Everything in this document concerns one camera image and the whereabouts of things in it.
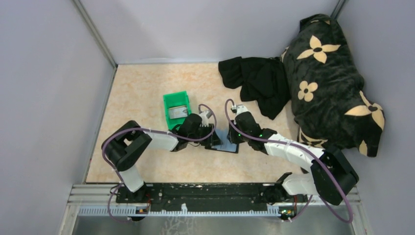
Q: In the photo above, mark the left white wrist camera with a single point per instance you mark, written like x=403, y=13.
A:
x=205, y=116

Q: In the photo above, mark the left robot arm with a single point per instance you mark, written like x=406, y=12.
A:
x=124, y=147

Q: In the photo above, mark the green plastic bin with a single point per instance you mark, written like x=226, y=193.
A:
x=172, y=100

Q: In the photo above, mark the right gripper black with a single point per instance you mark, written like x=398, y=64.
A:
x=231, y=136

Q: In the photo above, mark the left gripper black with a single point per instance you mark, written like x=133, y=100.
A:
x=215, y=139

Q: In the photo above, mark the black cloth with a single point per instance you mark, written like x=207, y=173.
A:
x=261, y=79

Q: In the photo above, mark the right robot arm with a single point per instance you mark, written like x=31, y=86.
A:
x=329, y=174

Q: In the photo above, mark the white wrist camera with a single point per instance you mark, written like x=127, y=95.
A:
x=239, y=109
x=205, y=116

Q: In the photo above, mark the white credit card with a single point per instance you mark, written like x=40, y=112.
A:
x=178, y=112

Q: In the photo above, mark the black floral blanket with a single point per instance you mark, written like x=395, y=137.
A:
x=327, y=98

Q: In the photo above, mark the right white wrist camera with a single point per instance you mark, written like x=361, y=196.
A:
x=239, y=109

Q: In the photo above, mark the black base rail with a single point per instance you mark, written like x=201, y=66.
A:
x=232, y=197

